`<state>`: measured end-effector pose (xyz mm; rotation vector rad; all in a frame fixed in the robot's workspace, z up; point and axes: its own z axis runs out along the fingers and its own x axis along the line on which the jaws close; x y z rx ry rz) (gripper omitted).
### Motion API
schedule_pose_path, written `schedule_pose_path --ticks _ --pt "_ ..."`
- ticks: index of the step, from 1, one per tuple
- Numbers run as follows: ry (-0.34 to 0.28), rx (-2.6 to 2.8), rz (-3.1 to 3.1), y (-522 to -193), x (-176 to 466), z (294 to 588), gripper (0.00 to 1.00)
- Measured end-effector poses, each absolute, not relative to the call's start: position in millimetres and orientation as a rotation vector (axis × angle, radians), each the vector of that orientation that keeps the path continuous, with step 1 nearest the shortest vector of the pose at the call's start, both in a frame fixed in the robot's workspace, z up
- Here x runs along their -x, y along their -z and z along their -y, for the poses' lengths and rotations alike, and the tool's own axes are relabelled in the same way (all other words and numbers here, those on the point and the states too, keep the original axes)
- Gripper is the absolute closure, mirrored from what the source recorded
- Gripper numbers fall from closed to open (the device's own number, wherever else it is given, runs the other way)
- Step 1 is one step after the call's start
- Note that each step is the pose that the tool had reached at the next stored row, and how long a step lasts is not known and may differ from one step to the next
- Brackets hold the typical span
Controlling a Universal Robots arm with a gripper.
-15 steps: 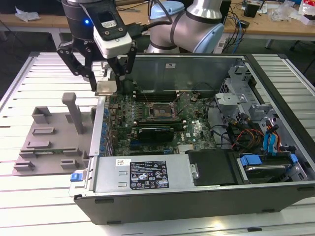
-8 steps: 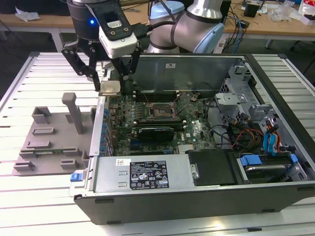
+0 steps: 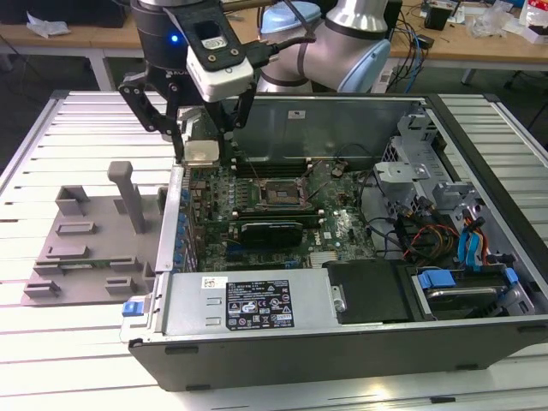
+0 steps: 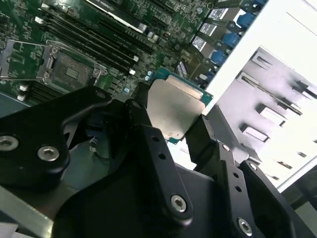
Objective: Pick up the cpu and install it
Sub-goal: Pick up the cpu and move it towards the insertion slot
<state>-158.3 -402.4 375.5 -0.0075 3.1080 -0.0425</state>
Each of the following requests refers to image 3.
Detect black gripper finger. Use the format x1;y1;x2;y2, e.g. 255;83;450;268
118;72;186;166
209;81;258;162

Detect silver CPU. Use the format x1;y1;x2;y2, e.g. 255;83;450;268
182;139;222;168

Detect CPU socket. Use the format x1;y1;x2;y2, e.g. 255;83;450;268
255;177;303;210

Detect wooden desk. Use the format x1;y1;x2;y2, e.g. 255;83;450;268
0;0;548;92

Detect crumpled white paper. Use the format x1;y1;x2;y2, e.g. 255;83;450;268
25;10;72;39

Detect black graphics card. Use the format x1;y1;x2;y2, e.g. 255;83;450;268
237;220;303;249

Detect green motherboard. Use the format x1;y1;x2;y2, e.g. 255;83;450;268
186;158;378;273

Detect grey parts rack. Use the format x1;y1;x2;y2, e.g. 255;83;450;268
21;160;170;307

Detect small silver heatsink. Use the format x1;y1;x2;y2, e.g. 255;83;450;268
308;251;339;269

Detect green RAM stick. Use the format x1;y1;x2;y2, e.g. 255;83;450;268
58;260;108;271

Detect silver metal drive cage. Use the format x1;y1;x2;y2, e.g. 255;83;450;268
382;109;450;172

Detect silver power supply with label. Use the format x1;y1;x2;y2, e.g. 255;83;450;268
147;268;339;339

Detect black plastic shroud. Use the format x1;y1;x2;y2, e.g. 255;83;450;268
320;259;414;325

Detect small black box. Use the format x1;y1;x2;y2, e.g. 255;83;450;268
423;3;456;31

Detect hard disk in blue carrier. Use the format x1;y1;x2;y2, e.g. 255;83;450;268
414;267;521;321

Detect black PC case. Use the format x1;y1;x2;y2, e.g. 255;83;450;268
119;92;548;393

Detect clear plastic bags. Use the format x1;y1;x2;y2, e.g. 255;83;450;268
468;2;521;39

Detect red and white box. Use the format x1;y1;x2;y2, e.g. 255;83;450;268
520;0;548;45

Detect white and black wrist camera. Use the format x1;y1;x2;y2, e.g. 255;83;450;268
173;6;254;104

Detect beige case latch handle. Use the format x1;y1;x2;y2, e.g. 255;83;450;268
176;106;202;134

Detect black camera cable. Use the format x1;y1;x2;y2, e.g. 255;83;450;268
244;0;319;66

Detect grey bracket with hole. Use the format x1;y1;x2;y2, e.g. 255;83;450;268
372;160;432;202

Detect silver metal bracket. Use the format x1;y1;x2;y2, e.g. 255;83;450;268
431;180;480;211

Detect red yellow black wire bundle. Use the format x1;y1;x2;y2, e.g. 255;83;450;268
396;213;462;262

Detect blue flat wire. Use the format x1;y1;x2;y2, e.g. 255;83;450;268
456;217;485;273

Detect orange flat wire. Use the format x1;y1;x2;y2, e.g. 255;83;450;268
475;222;490;269

